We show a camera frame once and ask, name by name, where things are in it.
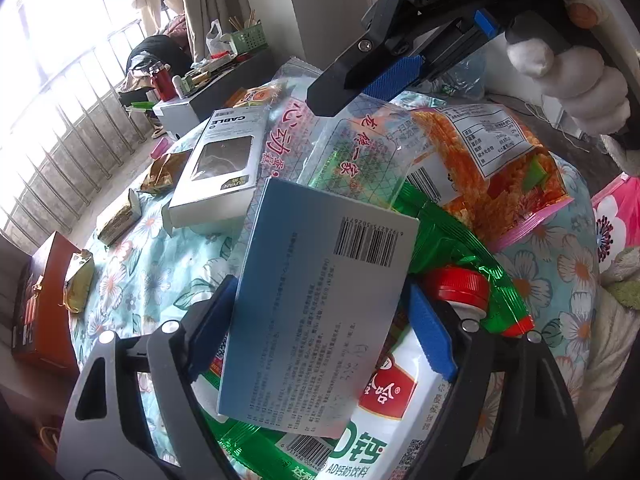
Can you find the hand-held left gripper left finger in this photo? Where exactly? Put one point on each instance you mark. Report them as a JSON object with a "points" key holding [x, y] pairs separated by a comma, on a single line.
{"points": [[210, 320]]}

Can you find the dark desk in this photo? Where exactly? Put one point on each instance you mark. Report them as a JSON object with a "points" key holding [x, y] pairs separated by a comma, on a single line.
{"points": [[220, 95]]}

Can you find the person's right hand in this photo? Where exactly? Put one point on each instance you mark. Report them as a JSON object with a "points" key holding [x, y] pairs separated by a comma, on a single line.
{"points": [[585, 90]]}

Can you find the floral blanket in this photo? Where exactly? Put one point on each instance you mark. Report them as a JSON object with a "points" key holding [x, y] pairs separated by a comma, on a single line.
{"points": [[560, 270]]}

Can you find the pink floral cloth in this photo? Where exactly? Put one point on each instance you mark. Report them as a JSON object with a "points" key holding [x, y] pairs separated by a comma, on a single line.
{"points": [[612, 220]]}

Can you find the small pink packet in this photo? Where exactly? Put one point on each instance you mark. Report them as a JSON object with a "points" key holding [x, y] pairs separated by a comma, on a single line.
{"points": [[160, 147]]}

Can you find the person's right forearm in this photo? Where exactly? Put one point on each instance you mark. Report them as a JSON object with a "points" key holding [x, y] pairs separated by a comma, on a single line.
{"points": [[625, 155]]}

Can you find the clear printed plastic bag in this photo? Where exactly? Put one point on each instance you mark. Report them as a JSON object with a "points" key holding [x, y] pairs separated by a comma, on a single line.
{"points": [[360, 160]]}

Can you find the black clothing pile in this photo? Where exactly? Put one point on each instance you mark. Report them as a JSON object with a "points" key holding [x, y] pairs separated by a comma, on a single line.
{"points": [[155, 57]]}

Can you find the orange snack bag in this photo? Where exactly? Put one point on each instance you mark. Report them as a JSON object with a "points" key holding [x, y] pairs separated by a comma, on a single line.
{"points": [[500, 185]]}

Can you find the white fleece blanket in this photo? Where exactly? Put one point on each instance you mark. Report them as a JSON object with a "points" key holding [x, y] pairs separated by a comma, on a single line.
{"points": [[615, 340]]}

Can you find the pile of small boxes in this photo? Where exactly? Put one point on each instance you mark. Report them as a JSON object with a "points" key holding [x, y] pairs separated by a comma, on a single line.
{"points": [[207, 72]]}

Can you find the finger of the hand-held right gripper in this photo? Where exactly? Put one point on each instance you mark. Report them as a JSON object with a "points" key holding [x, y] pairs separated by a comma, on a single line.
{"points": [[465, 40], [395, 77]]}

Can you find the green foil packet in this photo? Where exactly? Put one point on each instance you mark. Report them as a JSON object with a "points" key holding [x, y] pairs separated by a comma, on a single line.
{"points": [[450, 240]]}

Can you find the metal window railing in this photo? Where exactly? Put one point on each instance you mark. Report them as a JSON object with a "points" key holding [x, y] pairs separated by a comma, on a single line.
{"points": [[65, 125]]}

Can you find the light blue cardboard box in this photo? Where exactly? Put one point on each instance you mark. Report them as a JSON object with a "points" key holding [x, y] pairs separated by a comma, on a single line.
{"points": [[320, 310]]}

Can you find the white milk bottle red cap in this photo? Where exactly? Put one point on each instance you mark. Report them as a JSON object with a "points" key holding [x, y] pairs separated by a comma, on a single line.
{"points": [[400, 440]]}

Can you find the bundle of wooden sticks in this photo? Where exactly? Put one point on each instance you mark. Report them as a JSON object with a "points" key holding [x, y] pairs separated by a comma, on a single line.
{"points": [[245, 19]]}

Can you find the green plastic basket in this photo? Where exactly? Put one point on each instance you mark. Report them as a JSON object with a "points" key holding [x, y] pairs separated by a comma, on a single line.
{"points": [[242, 40]]}

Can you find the white plastic bag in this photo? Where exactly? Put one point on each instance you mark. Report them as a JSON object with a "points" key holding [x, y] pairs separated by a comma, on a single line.
{"points": [[214, 40]]}

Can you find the orange cardboard box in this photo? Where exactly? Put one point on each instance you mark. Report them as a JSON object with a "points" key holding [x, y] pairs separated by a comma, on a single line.
{"points": [[42, 300]]}

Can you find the small white bottle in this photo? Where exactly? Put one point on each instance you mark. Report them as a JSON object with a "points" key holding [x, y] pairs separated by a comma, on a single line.
{"points": [[177, 86]]}

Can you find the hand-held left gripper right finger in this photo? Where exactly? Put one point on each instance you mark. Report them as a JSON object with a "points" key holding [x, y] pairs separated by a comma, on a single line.
{"points": [[432, 335]]}

